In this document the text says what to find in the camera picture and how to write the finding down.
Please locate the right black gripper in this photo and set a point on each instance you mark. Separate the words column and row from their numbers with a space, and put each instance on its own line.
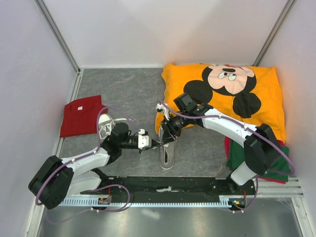
column 169, row 125

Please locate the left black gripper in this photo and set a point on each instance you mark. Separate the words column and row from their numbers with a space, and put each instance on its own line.
column 154, row 144

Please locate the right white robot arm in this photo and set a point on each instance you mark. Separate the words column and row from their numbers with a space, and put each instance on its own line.
column 261, row 148

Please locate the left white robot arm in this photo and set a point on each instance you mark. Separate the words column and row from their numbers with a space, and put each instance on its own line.
column 59, row 178

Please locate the white tape scrap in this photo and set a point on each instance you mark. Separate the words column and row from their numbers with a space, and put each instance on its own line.
column 166, row 189

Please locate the red cloth under green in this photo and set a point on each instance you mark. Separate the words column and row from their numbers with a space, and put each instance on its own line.
column 228, row 148

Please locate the green folded cloth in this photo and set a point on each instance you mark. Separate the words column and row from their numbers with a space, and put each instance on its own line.
column 237, row 155

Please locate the red folded t-shirt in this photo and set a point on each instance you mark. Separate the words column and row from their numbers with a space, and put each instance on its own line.
column 80, row 116

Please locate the orange mickey mouse pillow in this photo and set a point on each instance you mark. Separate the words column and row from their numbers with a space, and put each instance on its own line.
column 249, row 94

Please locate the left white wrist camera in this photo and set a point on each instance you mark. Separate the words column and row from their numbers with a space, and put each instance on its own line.
column 144, row 140

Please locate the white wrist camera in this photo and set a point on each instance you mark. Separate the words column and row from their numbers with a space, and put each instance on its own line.
column 144, row 140
column 162, row 112

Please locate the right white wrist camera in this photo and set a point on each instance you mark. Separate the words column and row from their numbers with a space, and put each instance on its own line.
column 162, row 112

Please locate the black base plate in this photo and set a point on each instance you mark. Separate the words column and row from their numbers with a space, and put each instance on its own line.
column 179, row 189

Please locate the slotted cable duct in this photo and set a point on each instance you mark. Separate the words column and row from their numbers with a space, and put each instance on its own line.
column 90, row 201

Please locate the right aluminium frame post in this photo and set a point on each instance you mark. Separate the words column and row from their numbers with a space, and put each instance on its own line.
column 274, row 31

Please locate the aluminium frame post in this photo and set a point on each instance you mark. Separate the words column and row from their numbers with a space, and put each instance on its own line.
column 274, row 31
column 58, row 35

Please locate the left aluminium frame post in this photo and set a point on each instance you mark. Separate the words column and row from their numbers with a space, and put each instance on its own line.
column 58, row 35

